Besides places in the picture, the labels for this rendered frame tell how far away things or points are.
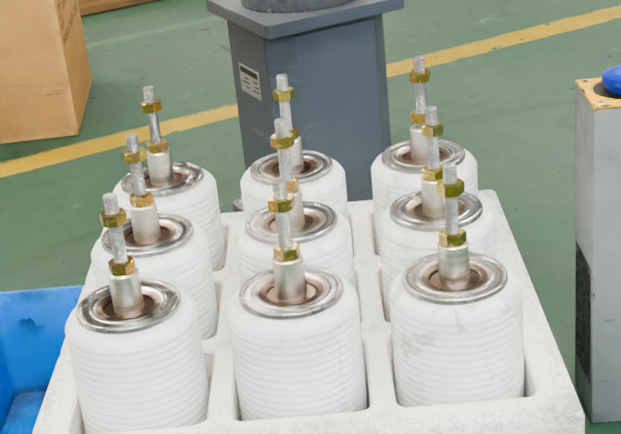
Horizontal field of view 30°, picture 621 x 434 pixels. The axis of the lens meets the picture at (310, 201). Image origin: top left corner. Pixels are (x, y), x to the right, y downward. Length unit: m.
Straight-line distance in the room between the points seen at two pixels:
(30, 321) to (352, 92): 0.48
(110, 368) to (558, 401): 0.31
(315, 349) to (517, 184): 0.84
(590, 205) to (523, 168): 0.65
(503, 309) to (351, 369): 0.12
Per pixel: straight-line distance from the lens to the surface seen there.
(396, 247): 0.92
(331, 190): 1.03
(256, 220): 0.95
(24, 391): 1.26
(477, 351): 0.82
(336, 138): 1.43
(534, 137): 1.78
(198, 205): 1.03
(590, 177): 1.02
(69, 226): 1.63
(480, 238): 0.92
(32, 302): 1.21
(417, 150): 1.04
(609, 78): 1.00
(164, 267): 0.92
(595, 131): 0.99
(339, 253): 0.92
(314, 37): 1.38
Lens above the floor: 0.65
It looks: 24 degrees down
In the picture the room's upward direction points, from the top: 6 degrees counter-clockwise
